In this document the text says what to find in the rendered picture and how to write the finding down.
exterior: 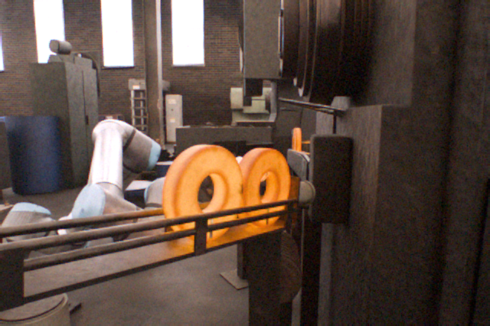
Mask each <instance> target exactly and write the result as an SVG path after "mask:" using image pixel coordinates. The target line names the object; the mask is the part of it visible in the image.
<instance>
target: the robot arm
mask: <svg viewBox="0 0 490 326"><path fill-rule="evenodd" d="M92 140H93V144H94V145H95V147H94V151H93V159H92V163H91V168H90V176H89V180H88V184H87V186H86V187H85V188H84V189H83V190H82V191H81V192H80V195H79V196H78V198H77V199H76V201H75V203H74V206H73V209H72V212H71V213H70V214H69V215H68V216H67V217H61V218H60V219H59V220H64V219H70V218H76V217H79V218H82V217H94V216H100V215H107V214H118V213H125V212H131V211H137V210H143V209H140V208H138V207H137V206H136V205H135V204H132V203H130V202H128V201H127V200H124V194H123V193H124V191H125V189H126V188H127V187H128V186H129V185H130V184H131V183H132V182H133V181H134V180H135V179H136V178H137V177H138V175H139V174H141V172H142V171H143V170H146V171H151V170H152V169H153V167H154V166H155V164H156V162H157V161H158V157H159V154H160V146H159V145H158V144H157V143H155V142H154V140H153V139H151V138H149V137H148V136H146V135H144V134H143V133H141V132H139V131H137V130H136V129H134V128H133V127H132V126H130V125H128V124H126V123H124V122H120V121H117V120H105V121H102V122H101V123H99V124H97V125H96V126H95V128H94V129H93V134H92ZM165 178H166V177H165ZM165 178H159V179H156V180H155V181H153V182H152V183H151V184H150V185H149V186H148V187H147V188H146V191H145V203H146V206H145V210H149V209H155V208H162V186H163V183H164V180H165ZM213 194H214V183H213V181H212V179H211V177H210V175H208V176H207V177H206V178H205V179H204V180H203V181H202V182H201V185H200V188H198V204H199V203H206V202H211V199H212V197H213ZM50 217H51V213H50V212H49V211H48V210H46V209H45V208H43V207H39V206H37V205H34V204H31V203H25V202H23V203H17V204H16V205H15V206H13V208H12V209H11V211H10V212H9V213H8V216H7V217H6V219H5V221H4V223H3V224H2V225H1V227H11V226H17V225H23V224H30V223H40V222H47V221H53V219H51V218H50ZM164 218H165V215H160V216H154V217H145V218H139V219H133V220H124V221H118V222H113V223H103V224H98V225H92V226H86V227H77V228H71V229H65V230H57V231H51V232H46V233H32V234H26V235H20V236H12V237H6V240H7V242H8V243H10V242H14V241H19V240H32V239H37V238H42V237H48V236H56V235H61V234H67V233H76V232H80V231H86V230H91V229H93V230H95V229H99V228H105V227H114V226H119V225H124V224H129V223H138V222H144V221H149V220H157V219H164ZM164 232H165V228H161V229H156V230H148V231H144V232H139V233H130V234H126V235H122V236H115V237H110V238H112V239H115V240H118V241H123V240H130V239H135V238H139V237H144V236H151V235H155V234H159V233H164ZM89 245H90V241H89V242H85V243H82V242H81V243H73V244H69V245H64V246H57V247H52V248H48V249H40V250H36V251H35V252H38V253H42V254H44V255H46V256H47V255H51V254H55V253H62V252H65V253H66V252H70V251H74V250H79V249H86V248H87V247H88V246H89Z"/></svg>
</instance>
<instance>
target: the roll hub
mask: <svg viewBox="0 0 490 326"><path fill-rule="evenodd" d="M281 8H282V9H283V18H280V17H279V52H282V53H283V59H282V60H281V79H295V78H296V72H297V66H298V57H299V0H281Z"/></svg>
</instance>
